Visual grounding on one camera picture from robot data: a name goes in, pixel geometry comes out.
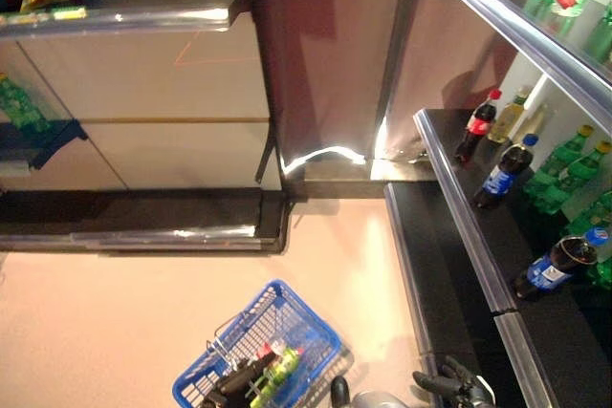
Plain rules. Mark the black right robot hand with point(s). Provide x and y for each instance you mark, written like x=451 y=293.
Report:
x=459 y=389

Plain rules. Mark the black shelf board clear rail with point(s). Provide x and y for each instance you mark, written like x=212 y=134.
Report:
x=478 y=236

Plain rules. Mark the green drink bottle red cap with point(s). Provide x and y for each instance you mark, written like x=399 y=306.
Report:
x=279 y=370

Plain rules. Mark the yellow drink bottle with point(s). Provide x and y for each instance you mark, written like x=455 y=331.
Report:
x=507 y=121

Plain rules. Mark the upper shelf board clear rail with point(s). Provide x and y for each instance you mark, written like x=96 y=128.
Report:
x=526 y=45

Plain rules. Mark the green packaged drink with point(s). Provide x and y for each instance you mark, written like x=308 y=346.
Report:
x=19 y=107

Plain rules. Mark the blue plastic shopping basket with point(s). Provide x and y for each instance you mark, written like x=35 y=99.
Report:
x=287 y=317

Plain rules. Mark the black side shelf unit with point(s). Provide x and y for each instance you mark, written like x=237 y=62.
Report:
x=143 y=217

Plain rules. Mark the silver right robot leg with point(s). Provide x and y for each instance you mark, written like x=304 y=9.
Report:
x=340 y=391

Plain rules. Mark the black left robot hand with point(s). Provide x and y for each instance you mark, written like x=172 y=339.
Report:
x=234 y=384

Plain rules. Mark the cola bottle red label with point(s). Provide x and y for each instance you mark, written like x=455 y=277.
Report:
x=480 y=126

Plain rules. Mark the dark cola bottle blue label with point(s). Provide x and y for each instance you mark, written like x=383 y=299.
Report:
x=550 y=269
x=502 y=178

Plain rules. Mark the green soda bottle yellow cap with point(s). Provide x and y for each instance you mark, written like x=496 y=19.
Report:
x=554 y=169
x=590 y=169

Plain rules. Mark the green yellow price tag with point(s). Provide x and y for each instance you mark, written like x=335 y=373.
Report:
x=69 y=13

